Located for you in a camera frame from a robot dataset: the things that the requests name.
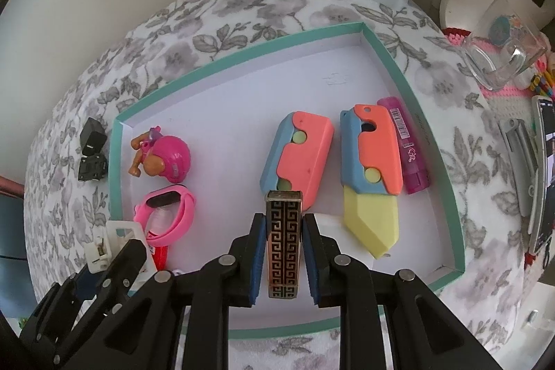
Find clear glass cup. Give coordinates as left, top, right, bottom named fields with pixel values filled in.
left=460, top=0, right=548, bottom=91

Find black gold patterned lighter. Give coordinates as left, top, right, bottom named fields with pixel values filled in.
left=264, top=190, right=303, bottom=299

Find toy knife with yellow blade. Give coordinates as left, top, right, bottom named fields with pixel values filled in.
left=339, top=104, right=402, bottom=260

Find blue tape roll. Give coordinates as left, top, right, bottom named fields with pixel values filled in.
left=490, top=15, right=521, bottom=45

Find smartphone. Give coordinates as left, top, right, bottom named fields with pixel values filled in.
left=530, top=95, right=555, bottom=256

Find teal white box lid tray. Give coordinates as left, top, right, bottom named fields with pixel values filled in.
left=108, top=22, right=466, bottom=340

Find grey phone stand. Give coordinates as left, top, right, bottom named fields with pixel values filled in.
left=498, top=118, right=538, bottom=217

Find white hair claw clip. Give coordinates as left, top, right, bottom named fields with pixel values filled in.
left=82, top=220, right=157, bottom=293

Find colourful beads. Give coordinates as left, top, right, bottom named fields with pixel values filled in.
left=531, top=71, right=555, bottom=95

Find black toy car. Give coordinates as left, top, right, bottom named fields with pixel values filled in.
left=77, top=153, right=109, bottom=182

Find red plastic bottle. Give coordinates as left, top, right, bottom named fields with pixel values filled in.
left=150, top=244, right=168, bottom=272

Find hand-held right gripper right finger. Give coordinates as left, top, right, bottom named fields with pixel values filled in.
left=302, top=214, right=519, bottom=370

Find black power adapter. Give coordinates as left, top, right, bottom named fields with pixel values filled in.
left=80, top=117, right=108, bottom=156

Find grey floral blanket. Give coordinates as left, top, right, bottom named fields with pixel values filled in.
left=24, top=0, right=555, bottom=370

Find orange blue toy knife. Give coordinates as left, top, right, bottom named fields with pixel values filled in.
left=259, top=111, right=335, bottom=211

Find pink smartwatch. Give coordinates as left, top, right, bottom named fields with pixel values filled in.
left=134, top=184, right=197, bottom=248

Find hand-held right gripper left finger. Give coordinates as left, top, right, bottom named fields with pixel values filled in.
left=74, top=213, right=266, bottom=370

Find purple glue stick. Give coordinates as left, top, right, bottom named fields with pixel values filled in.
left=376, top=96, right=432, bottom=195

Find pink dog toy figure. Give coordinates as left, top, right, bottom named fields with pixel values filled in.
left=128, top=126, right=192, bottom=184

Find pink crochet mat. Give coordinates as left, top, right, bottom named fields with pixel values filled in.
left=444, top=25, right=555, bottom=128

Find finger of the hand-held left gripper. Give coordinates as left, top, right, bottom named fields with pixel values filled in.
left=54, top=266, right=105, bottom=301
left=93, top=239, right=148, bottom=310

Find dark blue cabinet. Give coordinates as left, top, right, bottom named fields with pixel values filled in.
left=0, top=194, right=35, bottom=310

